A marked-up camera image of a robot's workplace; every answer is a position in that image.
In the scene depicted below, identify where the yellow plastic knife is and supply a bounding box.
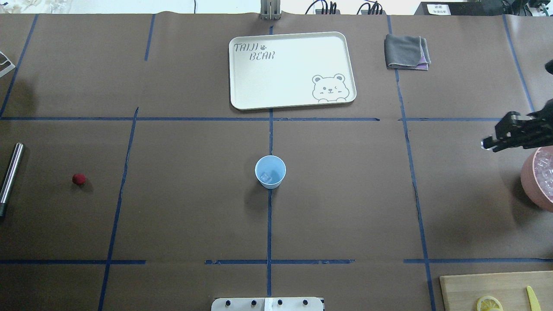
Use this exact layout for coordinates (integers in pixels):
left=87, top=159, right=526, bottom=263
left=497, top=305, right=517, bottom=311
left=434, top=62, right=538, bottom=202
left=526, top=286, right=542, bottom=311

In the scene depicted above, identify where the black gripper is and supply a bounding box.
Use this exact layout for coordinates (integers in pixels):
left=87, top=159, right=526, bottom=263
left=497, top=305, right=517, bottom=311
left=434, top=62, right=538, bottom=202
left=481, top=99, right=553, bottom=153

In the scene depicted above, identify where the light blue paper cup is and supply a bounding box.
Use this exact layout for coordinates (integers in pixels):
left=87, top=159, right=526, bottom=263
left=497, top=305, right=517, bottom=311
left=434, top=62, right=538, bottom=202
left=254, top=155, right=286, bottom=190

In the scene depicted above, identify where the pink bowl of ice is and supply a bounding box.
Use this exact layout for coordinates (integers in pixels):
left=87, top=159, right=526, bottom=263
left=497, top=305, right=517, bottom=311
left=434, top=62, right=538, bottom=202
left=520, top=146, right=553, bottom=212

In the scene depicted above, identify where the cream bear tray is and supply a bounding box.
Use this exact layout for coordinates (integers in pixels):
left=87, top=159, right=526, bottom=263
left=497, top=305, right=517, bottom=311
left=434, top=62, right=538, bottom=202
left=229, top=32, right=357, bottom=110

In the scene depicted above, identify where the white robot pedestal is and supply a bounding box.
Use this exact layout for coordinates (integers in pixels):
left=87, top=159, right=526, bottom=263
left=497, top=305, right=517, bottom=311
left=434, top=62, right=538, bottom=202
left=211, top=296, right=325, bottom=311

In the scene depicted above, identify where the red strawberry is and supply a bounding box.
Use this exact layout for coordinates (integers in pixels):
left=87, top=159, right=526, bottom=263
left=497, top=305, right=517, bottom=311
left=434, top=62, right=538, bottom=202
left=72, top=174, right=87, bottom=186

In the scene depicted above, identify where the clear ice cube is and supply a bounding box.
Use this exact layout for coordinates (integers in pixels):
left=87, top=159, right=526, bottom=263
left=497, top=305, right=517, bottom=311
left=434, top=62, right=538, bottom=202
left=259, top=172, right=273, bottom=184

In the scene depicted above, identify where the grey purple folded cloth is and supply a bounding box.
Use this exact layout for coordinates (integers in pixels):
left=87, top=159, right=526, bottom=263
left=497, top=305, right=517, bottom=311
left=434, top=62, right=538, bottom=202
left=385, top=34, right=431, bottom=71

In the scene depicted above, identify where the lemon slices row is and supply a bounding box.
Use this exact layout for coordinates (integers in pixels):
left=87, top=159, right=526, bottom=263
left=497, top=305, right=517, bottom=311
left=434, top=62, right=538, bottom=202
left=475, top=295, right=504, bottom=311

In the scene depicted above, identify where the wooden cutting board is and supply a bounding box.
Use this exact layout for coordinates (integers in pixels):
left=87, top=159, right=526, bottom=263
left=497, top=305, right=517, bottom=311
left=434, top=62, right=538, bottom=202
left=440, top=270, right=553, bottom=311

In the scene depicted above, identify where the steel muddler black tip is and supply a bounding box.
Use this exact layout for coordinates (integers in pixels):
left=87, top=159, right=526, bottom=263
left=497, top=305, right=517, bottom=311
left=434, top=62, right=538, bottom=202
left=0, top=143, right=25, bottom=217

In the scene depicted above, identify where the aluminium frame post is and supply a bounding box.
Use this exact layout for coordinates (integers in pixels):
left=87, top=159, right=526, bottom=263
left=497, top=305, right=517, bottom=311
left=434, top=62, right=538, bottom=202
left=259, top=0, right=282, bottom=20

